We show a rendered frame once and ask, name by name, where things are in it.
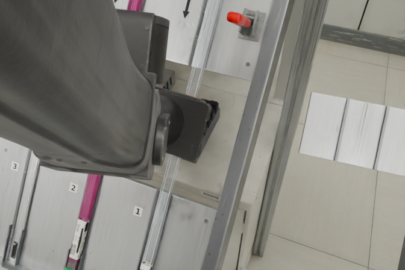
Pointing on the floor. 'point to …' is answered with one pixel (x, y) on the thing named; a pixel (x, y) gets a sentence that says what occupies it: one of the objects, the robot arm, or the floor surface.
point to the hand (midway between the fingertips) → (184, 117)
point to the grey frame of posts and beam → (296, 93)
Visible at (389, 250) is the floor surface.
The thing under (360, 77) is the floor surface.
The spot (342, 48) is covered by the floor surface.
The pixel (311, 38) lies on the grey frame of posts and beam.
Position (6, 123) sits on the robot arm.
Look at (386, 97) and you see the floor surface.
